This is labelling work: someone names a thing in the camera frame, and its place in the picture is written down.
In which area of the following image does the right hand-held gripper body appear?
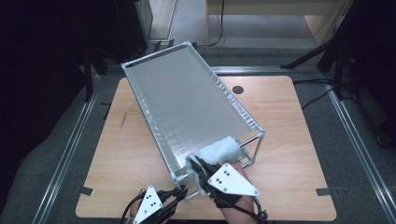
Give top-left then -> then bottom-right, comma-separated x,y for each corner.
195,161 -> 262,209

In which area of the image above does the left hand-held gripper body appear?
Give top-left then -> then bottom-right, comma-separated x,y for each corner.
134,185 -> 181,224

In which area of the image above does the light blue cleaning cloth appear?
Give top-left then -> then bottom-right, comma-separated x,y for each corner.
185,135 -> 242,195

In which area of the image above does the person's left hand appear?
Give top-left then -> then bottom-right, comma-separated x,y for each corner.
129,188 -> 148,219

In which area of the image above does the person's right hand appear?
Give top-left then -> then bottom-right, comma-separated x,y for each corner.
219,162 -> 262,217

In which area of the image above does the grey tape piece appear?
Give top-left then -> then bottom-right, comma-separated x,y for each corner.
74,185 -> 95,197
315,187 -> 337,197

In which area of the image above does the black tripod stand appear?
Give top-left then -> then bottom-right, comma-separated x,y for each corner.
81,46 -> 144,103
279,0 -> 362,102

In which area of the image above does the black computer case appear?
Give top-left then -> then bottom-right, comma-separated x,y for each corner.
113,0 -> 154,61

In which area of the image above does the dark curtain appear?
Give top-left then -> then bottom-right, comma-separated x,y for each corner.
342,0 -> 396,150
0,0 -> 94,216

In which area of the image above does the light wooden desk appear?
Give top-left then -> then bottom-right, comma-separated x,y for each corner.
205,0 -> 354,48

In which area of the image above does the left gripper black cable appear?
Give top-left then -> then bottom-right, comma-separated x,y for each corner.
120,190 -> 145,224

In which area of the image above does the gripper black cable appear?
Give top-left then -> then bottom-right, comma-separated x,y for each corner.
120,190 -> 145,224
214,190 -> 269,224

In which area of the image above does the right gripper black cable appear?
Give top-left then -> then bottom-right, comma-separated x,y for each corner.
214,190 -> 269,224

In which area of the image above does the metal floor rail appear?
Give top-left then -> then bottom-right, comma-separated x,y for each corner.
323,83 -> 396,224
31,74 -> 103,224
104,64 -> 325,77

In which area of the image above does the black floor cable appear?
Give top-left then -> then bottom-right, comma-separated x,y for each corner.
292,77 -> 358,111

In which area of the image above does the black hanging cable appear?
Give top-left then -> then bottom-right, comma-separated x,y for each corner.
206,0 -> 226,48

